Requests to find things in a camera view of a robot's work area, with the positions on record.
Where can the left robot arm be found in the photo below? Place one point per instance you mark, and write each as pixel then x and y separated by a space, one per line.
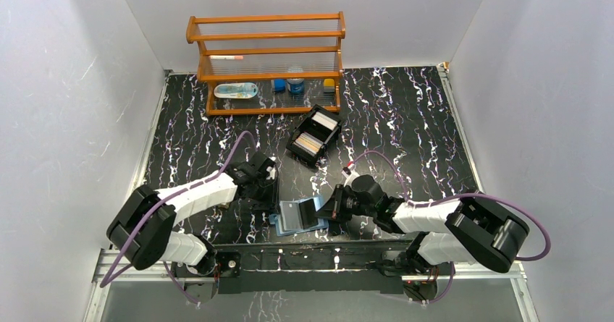
pixel 144 227

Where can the white and orange tube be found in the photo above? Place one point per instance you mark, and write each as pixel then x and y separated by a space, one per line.
pixel 226 57

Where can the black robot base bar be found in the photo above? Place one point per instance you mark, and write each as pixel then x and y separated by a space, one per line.
pixel 363 265

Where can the blue card holder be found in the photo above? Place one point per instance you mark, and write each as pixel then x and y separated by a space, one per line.
pixel 276 221

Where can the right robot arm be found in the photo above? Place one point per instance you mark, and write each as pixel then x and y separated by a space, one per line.
pixel 469 229

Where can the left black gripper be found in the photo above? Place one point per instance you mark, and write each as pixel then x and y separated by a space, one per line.
pixel 264 193

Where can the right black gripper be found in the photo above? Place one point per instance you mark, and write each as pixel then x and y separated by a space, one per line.
pixel 333 209

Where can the orange wooden wire shelf rack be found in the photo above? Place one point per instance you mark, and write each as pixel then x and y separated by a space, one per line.
pixel 270 44

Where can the yellow and grey sponge block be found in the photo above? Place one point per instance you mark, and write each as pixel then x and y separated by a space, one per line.
pixel 329 85

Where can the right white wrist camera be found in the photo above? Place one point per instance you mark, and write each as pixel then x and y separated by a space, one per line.
pixel 349 170

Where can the blue lidded jar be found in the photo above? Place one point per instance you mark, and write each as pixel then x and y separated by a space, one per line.
pixel 295 85

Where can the small blue box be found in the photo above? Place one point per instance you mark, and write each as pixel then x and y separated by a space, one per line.
pixel 278 85

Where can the black card tray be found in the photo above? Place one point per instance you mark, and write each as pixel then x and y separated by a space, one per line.
pixel 328 137

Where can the white card stack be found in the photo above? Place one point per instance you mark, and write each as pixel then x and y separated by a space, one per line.
pixel 324 120

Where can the toothbrush blister pack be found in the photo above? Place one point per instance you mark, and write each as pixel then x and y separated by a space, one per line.
pixel 241 90

